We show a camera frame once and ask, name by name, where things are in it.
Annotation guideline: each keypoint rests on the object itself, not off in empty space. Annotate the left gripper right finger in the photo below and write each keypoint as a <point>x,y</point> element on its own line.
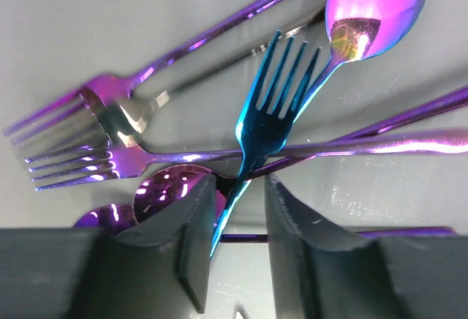
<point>322,270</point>

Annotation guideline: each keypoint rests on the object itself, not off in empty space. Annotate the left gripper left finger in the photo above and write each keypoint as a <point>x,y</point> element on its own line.
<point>158,269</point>

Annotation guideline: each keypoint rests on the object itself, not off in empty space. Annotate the blue fork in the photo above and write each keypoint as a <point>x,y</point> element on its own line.
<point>259,133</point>

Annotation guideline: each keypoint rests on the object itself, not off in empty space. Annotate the rainbow spoon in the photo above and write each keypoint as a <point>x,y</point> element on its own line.
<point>362,29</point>

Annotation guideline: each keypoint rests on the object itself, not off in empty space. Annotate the purple spoon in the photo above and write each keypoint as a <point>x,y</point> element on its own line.
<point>116,218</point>
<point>168,185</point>

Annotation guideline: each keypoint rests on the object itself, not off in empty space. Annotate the purple fork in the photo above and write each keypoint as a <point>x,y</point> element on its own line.
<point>106,163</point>
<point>107,87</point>

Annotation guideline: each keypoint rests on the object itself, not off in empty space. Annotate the silver black fork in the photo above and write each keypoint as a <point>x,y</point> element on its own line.
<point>136,113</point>

